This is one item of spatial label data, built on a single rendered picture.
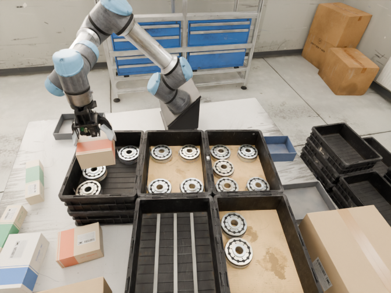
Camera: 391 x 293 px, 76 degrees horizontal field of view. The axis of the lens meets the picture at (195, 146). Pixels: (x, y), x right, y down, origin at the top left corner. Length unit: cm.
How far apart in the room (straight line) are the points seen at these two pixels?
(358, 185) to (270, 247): 120
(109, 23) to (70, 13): 256
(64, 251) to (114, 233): 20
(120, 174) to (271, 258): 74
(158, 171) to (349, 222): 83
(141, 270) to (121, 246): 22
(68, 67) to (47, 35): 312
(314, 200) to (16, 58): 379
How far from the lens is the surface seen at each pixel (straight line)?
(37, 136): 180
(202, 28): 298
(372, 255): 114
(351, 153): 217
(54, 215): 136
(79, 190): 119
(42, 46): 397
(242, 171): 125
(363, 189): 213
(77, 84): 81
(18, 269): 119
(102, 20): 122
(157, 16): 284
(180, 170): 122
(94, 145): 97
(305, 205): 140
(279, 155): 150
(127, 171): 124
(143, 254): 102
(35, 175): 147
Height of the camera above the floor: 176
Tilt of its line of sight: 44 degrees down
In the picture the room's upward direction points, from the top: 4 degrees clockwise
